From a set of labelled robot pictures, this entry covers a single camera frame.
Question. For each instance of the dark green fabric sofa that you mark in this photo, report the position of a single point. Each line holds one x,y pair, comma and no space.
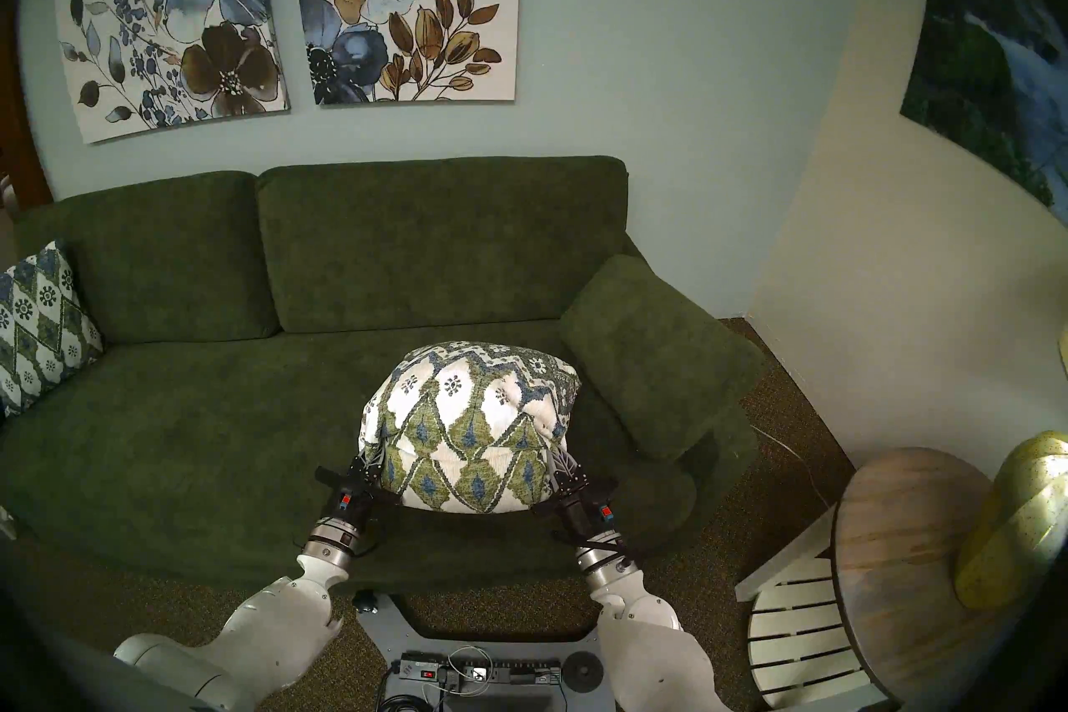
167,435

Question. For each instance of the waterfall landscape wall picture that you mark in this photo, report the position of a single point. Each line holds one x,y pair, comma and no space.
984,68

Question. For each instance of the large green white patterned cushion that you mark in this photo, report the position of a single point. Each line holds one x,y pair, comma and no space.
467,427

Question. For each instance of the green sofa armrest bolster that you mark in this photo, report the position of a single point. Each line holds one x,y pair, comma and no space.
659,360

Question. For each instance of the brown wooden door frame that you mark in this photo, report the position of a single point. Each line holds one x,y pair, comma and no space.
21,135

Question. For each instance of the black base caster wheel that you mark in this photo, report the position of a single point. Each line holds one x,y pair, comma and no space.
365,600

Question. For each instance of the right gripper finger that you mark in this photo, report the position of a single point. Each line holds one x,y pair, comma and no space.
581,478
559,472

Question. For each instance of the white slatted wooden chair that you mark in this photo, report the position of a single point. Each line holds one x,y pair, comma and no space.
793,627

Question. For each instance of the white bracket piece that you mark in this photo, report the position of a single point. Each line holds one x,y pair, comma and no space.
7,523

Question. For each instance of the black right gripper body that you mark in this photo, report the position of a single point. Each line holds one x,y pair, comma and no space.
584,510

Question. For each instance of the round wooden side table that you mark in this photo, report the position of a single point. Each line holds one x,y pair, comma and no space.
901,577

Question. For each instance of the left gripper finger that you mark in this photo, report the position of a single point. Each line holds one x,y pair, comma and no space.
357,470
380,468

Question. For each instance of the small blue white patterned cushion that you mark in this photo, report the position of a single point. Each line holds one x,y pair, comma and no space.
37,327

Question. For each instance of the yellow green speckled lamp base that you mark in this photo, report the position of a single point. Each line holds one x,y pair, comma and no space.
1018,527

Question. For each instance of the narrow green sofa back cushion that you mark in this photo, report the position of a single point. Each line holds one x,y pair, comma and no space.
158,260

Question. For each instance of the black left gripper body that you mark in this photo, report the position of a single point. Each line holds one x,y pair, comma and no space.
352,506

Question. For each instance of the blue flower canvas painting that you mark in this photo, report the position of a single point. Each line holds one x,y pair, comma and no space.
167,10

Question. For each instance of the black round base knob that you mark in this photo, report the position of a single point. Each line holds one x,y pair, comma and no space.
582,672

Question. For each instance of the grey robot base frame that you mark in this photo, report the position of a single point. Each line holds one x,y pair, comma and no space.
392,631

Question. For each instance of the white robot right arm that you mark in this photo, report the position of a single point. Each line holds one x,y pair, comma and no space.
659,652

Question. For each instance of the black power strip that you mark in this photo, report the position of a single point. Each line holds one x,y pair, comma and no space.
517,671

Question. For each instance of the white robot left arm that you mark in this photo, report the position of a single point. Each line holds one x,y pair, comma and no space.
267,635

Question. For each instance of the wide green sofa back cushion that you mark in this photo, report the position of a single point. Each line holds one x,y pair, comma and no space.
442,243

